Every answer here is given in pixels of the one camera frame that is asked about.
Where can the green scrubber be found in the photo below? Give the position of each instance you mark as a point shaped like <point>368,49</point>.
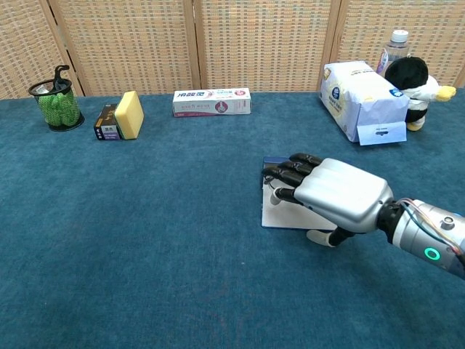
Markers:
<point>58,109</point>

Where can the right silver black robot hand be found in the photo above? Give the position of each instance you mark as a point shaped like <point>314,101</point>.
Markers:
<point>345,192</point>

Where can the white toothpaste box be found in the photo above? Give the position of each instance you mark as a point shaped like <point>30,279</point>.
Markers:
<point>210,103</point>

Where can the blue carpet table cover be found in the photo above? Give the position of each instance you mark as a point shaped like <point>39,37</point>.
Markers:
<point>145,236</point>

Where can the black white plush toy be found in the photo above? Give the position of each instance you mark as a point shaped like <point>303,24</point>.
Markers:
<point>407,72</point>

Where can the clear water bottle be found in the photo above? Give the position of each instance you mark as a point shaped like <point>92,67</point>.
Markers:
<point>397,47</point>

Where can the white tissue pack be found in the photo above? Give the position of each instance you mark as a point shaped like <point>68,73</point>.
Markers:
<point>363,98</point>

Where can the small black box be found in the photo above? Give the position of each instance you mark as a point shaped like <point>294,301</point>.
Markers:
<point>107,125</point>

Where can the yellow sponge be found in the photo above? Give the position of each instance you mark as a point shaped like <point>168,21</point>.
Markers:
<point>130,116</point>

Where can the blue glasses case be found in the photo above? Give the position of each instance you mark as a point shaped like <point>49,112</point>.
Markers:
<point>283,218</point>

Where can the woven bamboo folding screen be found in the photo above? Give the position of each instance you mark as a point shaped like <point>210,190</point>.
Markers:
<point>254,43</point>

